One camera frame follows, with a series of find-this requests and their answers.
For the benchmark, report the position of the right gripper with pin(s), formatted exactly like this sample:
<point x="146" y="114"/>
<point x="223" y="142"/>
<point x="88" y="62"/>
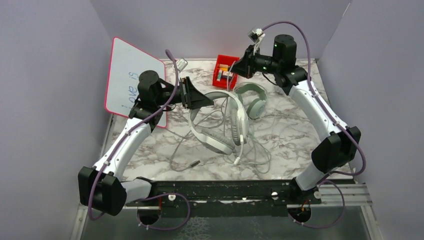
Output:
<point x="245" y="66"/>

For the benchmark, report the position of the red plastic bin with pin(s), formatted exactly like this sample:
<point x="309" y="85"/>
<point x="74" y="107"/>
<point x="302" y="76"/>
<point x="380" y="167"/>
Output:
<point x="224" y="83"/>

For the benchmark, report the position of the white small box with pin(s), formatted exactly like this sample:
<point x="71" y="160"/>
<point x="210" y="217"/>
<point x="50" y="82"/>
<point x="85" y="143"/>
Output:
<point x="227" y="75"/>

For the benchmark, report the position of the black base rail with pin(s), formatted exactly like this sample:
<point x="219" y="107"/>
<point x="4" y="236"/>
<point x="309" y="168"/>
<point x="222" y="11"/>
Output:
<point x="229" y="198"/>

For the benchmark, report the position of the pink framed whiteboard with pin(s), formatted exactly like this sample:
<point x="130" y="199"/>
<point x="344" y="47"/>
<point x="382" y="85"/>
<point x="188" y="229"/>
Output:
<point x="127" y="62"/>

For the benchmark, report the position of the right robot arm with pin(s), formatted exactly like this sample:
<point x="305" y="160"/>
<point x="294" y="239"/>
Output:
<point x="339" y="142"/>

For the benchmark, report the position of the green headphones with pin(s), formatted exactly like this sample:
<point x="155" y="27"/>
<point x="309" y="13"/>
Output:
<point x="257" y="100"/>

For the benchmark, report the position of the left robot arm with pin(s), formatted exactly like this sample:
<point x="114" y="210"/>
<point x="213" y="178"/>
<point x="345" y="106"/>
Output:
<point x="101" y="186"/>

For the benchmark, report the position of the white green glue stick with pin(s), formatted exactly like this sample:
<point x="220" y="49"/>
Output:
<point x="219" y="75"/>

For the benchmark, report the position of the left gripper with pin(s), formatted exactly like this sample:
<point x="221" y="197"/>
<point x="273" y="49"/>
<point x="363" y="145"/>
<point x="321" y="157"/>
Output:
<point x="193" y="98"/>

